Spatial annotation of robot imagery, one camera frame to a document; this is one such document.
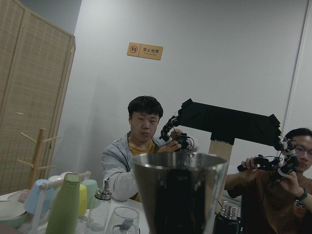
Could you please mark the black thermos bottle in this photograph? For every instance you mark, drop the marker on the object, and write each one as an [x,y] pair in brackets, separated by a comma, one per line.
[226,221]

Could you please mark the glass oil dispenser bottle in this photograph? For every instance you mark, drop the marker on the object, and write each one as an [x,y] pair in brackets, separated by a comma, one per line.
[98,213]

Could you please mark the wine glass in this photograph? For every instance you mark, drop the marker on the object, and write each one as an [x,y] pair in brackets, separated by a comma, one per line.
[124,220]

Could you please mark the bamboo folding screen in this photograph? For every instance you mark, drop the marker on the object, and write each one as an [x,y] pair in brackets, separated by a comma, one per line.
[35,63]

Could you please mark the person in brown shirt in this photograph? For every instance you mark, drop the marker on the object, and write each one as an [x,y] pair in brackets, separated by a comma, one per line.
[283,207]

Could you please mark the white green rimmed bowl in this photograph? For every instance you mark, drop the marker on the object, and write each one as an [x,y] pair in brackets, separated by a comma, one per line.
[12,213]

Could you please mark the seated person grey jacket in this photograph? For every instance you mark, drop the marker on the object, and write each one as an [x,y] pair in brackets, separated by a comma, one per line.
[144,115]

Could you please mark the black T shaped stand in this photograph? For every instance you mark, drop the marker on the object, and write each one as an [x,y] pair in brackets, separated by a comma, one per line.
[226,125]

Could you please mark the no photography wall sign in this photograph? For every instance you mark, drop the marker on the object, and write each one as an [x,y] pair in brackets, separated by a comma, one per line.
[145,51]

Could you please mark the steel jigger measuring cup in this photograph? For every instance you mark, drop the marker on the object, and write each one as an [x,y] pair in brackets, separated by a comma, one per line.
[179,191]

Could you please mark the light blue cup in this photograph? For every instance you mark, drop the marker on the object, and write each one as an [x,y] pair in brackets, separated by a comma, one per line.
[30,204]

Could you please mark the wooden mug tree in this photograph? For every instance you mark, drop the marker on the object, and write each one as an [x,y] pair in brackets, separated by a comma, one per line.
[36,158]

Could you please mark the green tumbler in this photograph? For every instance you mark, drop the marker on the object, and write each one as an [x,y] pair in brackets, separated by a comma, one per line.
[64,212]

